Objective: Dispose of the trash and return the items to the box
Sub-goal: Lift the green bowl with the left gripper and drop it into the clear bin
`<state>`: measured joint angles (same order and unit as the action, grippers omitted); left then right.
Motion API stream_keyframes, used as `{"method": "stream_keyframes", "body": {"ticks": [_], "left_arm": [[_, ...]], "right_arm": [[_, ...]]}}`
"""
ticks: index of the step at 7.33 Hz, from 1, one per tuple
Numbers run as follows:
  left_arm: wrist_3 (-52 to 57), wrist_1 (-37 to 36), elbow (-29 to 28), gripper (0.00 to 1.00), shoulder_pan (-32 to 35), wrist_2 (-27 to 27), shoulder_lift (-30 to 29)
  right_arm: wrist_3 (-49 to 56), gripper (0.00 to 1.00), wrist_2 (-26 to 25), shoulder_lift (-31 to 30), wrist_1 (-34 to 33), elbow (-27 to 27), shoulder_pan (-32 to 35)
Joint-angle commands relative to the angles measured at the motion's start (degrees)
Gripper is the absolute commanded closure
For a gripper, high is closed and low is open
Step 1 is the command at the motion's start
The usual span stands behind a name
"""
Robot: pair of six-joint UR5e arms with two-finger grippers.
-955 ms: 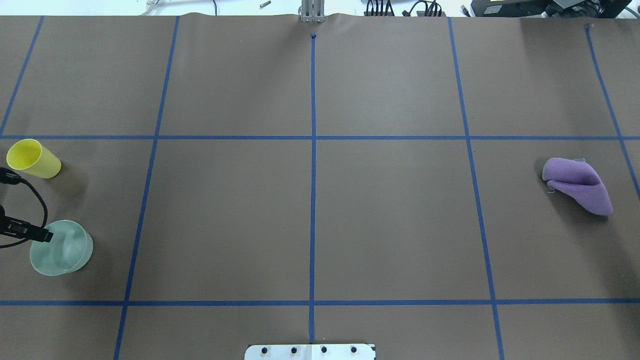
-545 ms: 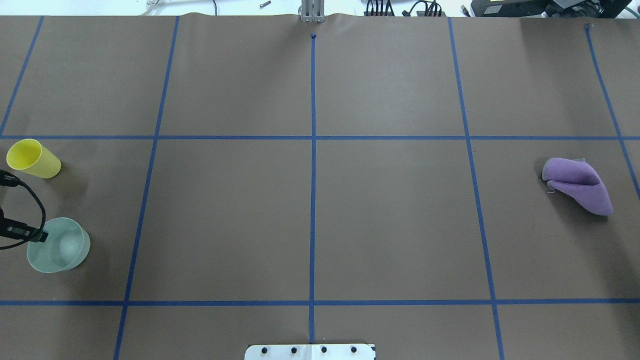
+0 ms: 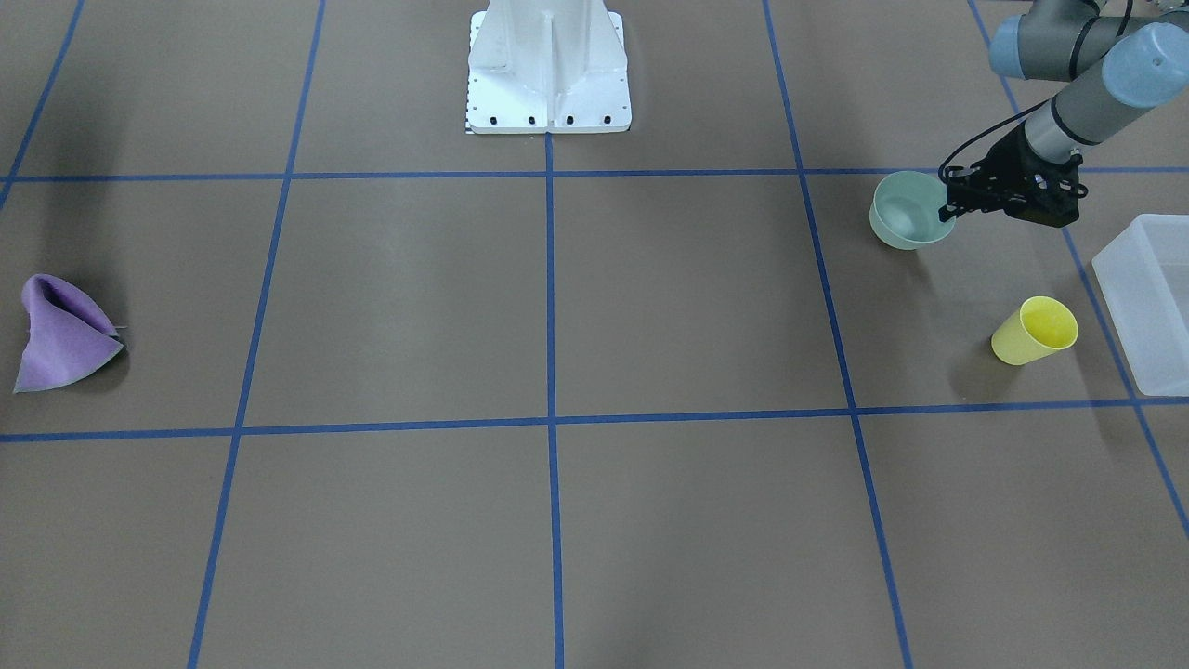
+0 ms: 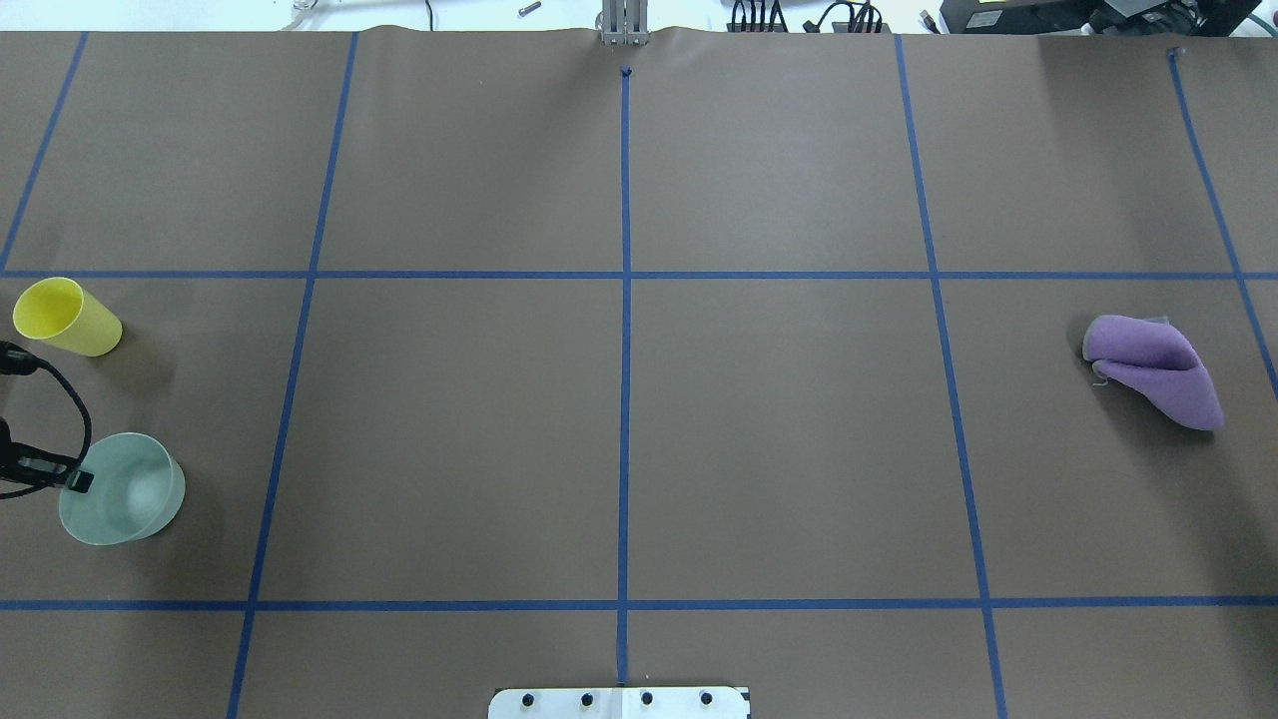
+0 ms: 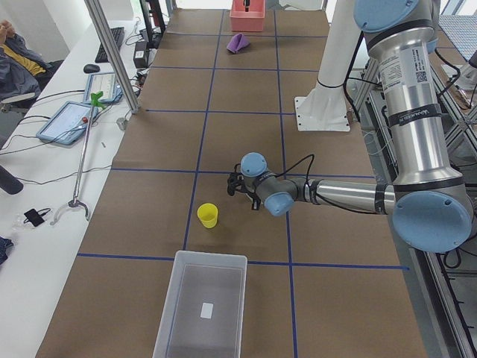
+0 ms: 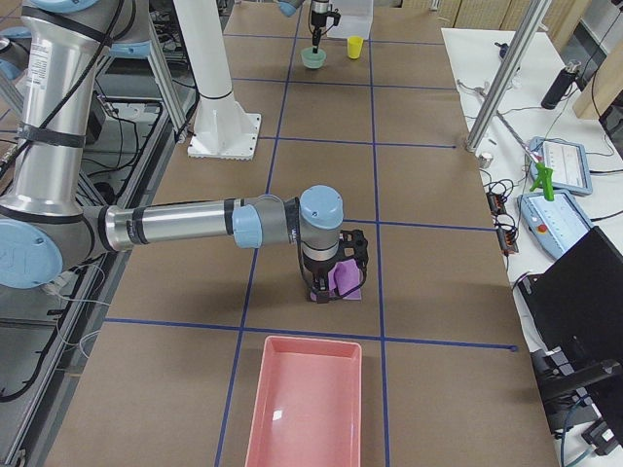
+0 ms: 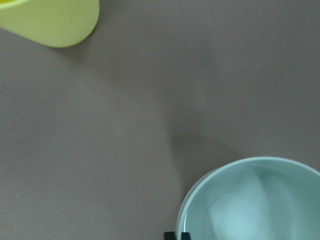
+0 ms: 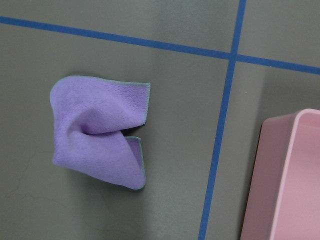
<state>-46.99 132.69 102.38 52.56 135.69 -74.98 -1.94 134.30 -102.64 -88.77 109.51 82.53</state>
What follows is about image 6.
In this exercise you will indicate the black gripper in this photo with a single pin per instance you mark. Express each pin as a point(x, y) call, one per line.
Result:
point(318, 17)
point(317, 270)

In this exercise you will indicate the light green bowl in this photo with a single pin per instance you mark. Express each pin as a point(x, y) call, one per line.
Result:
point(313, 58)

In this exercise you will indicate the purple cloth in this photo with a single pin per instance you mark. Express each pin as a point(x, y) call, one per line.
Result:
point(347, 279)

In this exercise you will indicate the yellow plastic cup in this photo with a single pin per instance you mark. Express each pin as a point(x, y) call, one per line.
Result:
point(354, 47)

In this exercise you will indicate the clear plastic storage box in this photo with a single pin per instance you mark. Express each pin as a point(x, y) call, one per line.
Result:
point(356, 18)

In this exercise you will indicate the pink plastic tray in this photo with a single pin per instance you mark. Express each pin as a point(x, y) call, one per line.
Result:
point(308, 404)

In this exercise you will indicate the small metal cylinder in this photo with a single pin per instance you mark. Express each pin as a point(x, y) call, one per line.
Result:
point(485, 160)

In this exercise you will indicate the blue teach pendant near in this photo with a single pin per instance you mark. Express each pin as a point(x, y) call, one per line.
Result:
point(556, 225)

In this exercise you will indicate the blue teach pendant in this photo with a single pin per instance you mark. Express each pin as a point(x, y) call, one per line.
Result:
point(568, 161)
point(556, 225)

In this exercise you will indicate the black water bottle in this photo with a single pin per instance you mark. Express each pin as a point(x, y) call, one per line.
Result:
point(562, 83)

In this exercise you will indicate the blue teach pendant far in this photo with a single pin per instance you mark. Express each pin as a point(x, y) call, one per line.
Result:
point(568, 161)

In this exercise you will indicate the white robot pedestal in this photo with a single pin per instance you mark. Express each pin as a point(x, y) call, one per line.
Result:
point(222, 129)

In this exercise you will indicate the aluminium frame post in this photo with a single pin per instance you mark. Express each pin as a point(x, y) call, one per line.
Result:
point(518, 46)

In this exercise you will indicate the green handled reacher grabber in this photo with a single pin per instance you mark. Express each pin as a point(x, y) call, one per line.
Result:
point(543, 178)

